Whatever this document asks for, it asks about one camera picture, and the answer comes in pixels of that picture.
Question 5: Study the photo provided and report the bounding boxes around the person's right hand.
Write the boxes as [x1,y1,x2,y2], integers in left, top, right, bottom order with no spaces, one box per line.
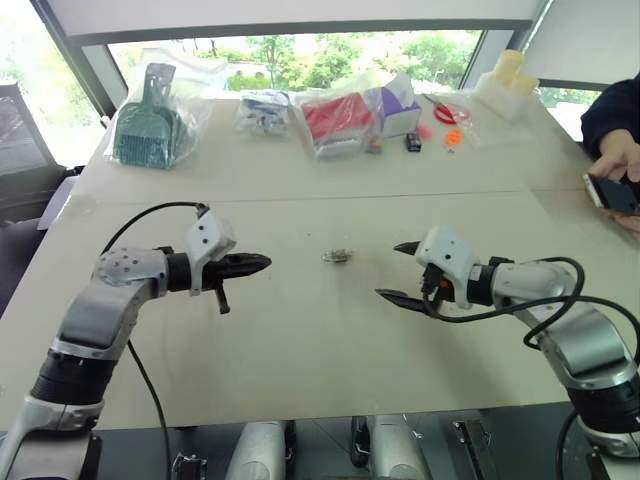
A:
[588,141,640,184]

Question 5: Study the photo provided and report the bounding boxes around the purple and white box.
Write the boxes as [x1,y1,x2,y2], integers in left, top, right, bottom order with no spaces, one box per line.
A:
[364,73,424,140]

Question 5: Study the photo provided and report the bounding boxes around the red-handled scissors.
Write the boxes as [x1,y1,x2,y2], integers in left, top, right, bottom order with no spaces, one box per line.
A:
[421,92,472,125]

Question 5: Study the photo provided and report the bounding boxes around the tall pale yellow cylinder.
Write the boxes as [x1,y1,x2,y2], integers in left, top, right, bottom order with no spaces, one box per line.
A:
[499,48,524,89]

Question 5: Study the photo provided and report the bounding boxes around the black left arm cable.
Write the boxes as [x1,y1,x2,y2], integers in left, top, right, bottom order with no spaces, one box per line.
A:
[99,201,211,480]

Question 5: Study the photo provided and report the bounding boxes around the black mesh chair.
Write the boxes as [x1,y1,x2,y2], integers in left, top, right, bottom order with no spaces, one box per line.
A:
[0,82,57,177]

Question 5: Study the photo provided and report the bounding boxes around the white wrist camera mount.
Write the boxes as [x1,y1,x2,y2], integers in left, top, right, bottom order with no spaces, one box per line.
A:
[184,209,237,297]
[414,224,482,310]

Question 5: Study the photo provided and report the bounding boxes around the black smartphone with white edge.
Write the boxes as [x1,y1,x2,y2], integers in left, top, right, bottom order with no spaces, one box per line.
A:
[581,172,640,217]

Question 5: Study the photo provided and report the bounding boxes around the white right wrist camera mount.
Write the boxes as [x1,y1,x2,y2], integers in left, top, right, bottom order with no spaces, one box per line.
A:
[414,224,482,310]

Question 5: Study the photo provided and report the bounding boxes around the black metal bracket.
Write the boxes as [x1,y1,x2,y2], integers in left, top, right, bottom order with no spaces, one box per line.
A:
[171,451,209,480]
[451,419,494,480]

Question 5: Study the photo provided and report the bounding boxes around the white holder block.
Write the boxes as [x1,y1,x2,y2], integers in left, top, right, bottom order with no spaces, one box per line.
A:
[471,69,542,121]

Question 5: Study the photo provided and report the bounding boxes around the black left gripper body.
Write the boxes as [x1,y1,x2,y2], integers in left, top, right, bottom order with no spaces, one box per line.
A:
[201,253,241,316]

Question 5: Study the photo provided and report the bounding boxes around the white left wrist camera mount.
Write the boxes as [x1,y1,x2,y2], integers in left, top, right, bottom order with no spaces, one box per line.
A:
[184,209,237,297]

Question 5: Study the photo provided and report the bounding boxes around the plastic bag with blue-white items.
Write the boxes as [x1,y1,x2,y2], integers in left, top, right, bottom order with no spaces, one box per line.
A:
[234,89,294,138]

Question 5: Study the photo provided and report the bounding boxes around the red box in plastic bag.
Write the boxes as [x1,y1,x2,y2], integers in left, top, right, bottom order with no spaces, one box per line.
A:
[293,91,377,162]

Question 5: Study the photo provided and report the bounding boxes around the black strap buckle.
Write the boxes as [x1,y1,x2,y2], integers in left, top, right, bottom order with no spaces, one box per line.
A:
[349,415,374,469]

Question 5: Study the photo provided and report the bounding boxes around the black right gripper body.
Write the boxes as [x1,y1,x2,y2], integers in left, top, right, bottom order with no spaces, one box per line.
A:
[420,264,460,308]

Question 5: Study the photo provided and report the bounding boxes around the clear plastic bag with scoop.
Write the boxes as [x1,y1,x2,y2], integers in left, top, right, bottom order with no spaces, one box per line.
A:
[103,61,215,173]

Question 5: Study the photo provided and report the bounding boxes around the silver rounded robot leg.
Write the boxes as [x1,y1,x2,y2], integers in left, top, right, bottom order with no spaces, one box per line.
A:
[227,420,289,480]
[371,414,432,480]

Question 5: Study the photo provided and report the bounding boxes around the green plastic scoop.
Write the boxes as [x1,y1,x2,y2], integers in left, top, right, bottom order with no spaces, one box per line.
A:
[113,63,197,171]

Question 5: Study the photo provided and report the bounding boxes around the white roller blind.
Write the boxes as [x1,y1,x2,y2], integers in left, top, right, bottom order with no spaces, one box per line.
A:
[49,0,547,40]
[523,0,640,92]

